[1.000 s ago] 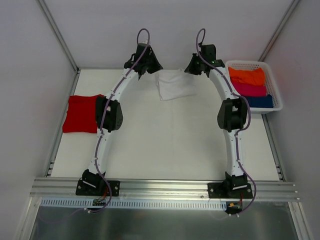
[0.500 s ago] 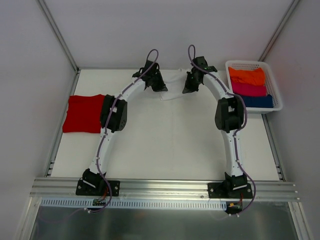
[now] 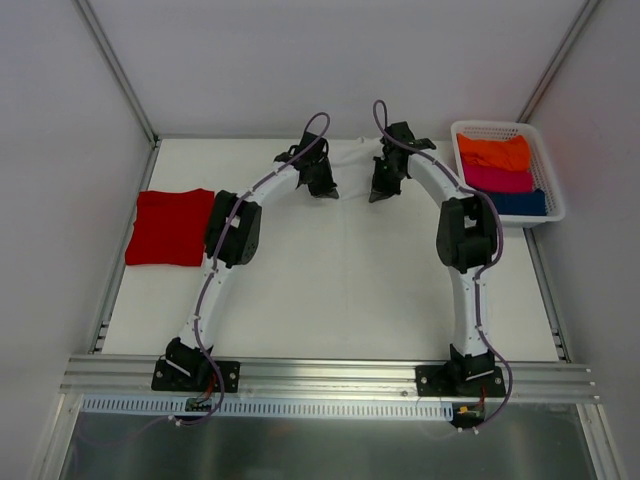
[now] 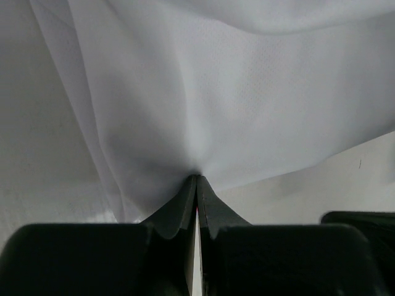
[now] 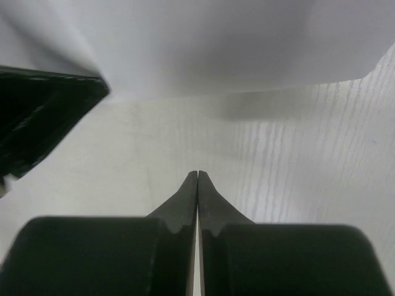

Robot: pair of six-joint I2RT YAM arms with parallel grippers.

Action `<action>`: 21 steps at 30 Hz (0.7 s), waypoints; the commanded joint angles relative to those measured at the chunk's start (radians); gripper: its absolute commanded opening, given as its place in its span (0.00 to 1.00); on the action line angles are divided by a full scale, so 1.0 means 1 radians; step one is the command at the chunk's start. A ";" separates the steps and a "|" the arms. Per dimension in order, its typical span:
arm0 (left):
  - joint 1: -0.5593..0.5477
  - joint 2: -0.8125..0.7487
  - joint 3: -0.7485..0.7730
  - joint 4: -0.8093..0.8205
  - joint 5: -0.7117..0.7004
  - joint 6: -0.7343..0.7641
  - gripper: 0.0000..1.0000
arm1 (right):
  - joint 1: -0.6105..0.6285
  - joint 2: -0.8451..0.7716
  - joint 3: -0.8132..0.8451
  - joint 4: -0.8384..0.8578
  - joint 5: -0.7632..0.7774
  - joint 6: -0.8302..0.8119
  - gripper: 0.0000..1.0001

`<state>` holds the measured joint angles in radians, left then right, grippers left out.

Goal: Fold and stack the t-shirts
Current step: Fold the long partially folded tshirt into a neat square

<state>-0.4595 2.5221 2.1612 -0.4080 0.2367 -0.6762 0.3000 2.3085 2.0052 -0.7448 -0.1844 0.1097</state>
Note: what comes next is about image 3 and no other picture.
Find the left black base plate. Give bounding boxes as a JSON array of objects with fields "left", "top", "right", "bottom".
[{"left": 151, "top": 352, "right": 241, "bottom": 393}]

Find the blue t shirt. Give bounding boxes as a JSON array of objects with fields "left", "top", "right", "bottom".
[{"left": 488, "top": 189, "right": 547, "bottom": 216}]

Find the aluminium mounting rail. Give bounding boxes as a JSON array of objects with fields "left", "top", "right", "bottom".
[{"left": 59, "top": 354, "right": 602, "bottom": 404}]

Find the white t shirt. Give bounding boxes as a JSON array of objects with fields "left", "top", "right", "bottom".
[{"left": 328, "top": 137, "right": 382, "bottom": 200}]

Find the white plastic basket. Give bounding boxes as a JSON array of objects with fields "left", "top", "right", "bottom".
[{"left": 451, "top": 120, "right": 565, "bottom": 228}]

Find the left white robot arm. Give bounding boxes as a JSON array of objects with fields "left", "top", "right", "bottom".
[{"left": 155, "top": 131, "right": 339, "bottom": 391}]

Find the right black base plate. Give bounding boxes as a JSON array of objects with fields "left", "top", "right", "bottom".
[{"left": 415, "top": 364, "right": 507, "bottom": 398}]

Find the orange t shirt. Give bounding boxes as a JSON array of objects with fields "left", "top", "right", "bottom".
[{"left": 456, "top": 134, "right": 532, "bottom": 172}]

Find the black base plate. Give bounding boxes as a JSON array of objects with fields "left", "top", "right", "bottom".
[
  {"left": 151, "top": 352, "right": 241, "bottom": 393},
  {"left": 415, "top": 364, "right": 507, "bottom": 398}
]

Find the pink t shirt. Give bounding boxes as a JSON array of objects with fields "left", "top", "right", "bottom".
[{"left": 462, "top": 161, "right": 534, "bottom": 194}]

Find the white slotted cable duct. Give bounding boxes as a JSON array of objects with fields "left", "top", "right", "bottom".
[{"left": 81, "top": 395, "right": 454, "bottom": 421}]

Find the folded red t shirt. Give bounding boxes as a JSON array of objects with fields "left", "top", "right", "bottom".
[{"left": 125, "top": 189, "right": 215, "bottom": 267}]

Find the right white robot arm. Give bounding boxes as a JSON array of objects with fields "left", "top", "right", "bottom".
[{"left": 369, "top": 122, "right": 506, "bottom": 398}]

